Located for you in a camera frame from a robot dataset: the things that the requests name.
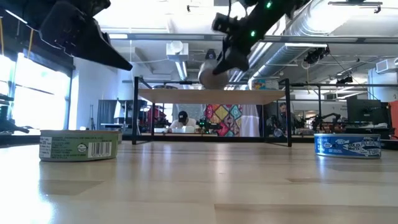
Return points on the black background robot arm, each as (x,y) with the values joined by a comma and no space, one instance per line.
(323,119)

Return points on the gold top green label can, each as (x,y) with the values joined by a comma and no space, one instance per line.
(68,146)

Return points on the ceiling light strip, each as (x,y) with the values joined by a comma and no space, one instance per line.
(306,45)
(119,36)

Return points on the background robot with green lights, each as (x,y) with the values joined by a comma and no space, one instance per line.
(206,124)

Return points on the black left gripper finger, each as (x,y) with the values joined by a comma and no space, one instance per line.
(81,37)

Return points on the colourful patchwork quilt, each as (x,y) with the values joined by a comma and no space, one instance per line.
(224,119)

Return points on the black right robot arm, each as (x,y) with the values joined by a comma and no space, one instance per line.
(264,15)

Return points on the black background frame rail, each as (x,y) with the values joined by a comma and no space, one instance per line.
(342,84)

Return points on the black round ceiling fixture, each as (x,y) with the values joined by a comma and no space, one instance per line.
(211,54)

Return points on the black background monitor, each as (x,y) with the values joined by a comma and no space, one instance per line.
(367,111)

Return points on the black overhead mounting bar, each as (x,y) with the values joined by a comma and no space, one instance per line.
(354,3)

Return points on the person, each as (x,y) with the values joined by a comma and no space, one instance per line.
(183,124)
(284,116)

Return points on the teal label tin can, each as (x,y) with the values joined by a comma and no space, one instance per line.
(264,84)

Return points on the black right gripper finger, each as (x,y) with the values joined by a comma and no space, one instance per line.
(236,60)

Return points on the grey curtain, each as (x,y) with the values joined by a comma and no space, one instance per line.
(105,113)

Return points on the blue label tuna can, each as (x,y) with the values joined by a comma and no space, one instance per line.
(342,146)

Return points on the orange red panel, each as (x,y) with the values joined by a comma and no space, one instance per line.
(394,118)

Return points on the black ceiling camera rig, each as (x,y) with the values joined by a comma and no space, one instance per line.
(344,80)
(315,55)

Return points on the large bright window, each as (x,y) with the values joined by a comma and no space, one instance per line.
(40,102)

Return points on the black metal bracket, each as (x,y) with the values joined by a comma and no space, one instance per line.
(9,126)

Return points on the black metal table frame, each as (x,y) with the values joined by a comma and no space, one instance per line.
(202,139)

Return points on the white hanging cloth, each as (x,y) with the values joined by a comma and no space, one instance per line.
(250,121)

